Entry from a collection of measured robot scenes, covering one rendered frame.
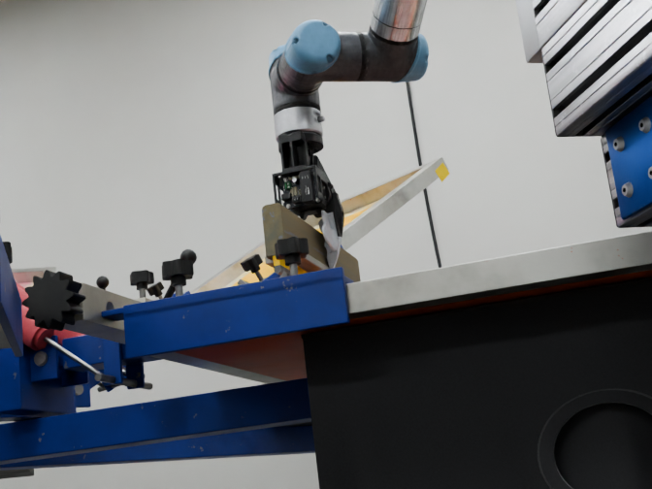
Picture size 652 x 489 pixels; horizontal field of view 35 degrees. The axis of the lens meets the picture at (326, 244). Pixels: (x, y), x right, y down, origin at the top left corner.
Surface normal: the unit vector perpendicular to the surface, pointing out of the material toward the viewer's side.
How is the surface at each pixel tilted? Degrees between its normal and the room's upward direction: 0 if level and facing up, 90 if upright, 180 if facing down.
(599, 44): 90
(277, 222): 90
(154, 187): 90
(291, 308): 90
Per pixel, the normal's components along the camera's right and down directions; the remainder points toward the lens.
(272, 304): -0.31, -0.21
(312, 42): 0.24, -0.28
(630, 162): -0.97, 0.04
